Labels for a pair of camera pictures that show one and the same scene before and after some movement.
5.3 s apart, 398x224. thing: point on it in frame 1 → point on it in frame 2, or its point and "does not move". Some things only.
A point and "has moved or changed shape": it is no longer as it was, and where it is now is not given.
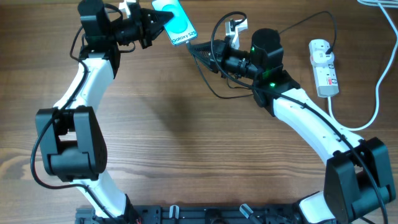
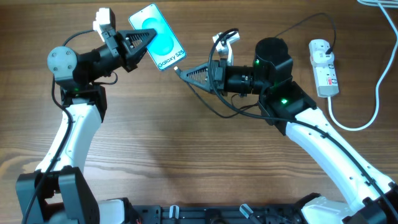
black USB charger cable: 328,49 has moved or changed shape
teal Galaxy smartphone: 180,28 → 164,47
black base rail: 198,214 does not move
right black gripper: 219,55 → 218,75
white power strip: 326,82 does not move
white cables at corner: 380,3 does not move
